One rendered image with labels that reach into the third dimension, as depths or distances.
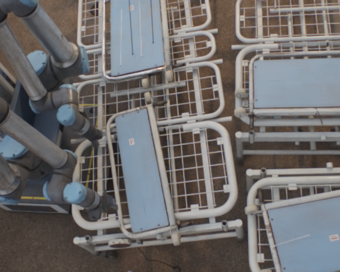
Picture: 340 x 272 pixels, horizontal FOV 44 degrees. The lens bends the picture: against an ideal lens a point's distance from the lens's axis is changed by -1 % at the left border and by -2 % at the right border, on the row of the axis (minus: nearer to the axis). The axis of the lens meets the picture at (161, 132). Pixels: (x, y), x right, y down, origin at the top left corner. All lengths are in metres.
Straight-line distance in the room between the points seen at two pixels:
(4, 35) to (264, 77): 1.37
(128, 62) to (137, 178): 0.73
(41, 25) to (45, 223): 1.49
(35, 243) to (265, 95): 1.75
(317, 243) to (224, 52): 1.67
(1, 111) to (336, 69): 1.73
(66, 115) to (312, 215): 1.25
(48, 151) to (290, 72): 1.37
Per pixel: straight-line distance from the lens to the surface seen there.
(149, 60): 2.56
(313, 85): 2.40
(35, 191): 2.71
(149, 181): 2.25
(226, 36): 3.31
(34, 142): 1.79
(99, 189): 2.40
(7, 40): 1.94
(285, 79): 2.42
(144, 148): 2.32
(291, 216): 2.13
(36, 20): 1.92
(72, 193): 1.88
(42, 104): 2.14
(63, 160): 1.94
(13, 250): 3.05
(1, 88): 2.36
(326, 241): 2.11
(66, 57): 2.19
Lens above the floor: 2.60
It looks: 62 degrees down
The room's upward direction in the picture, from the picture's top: 24 degrees counter-clockwise
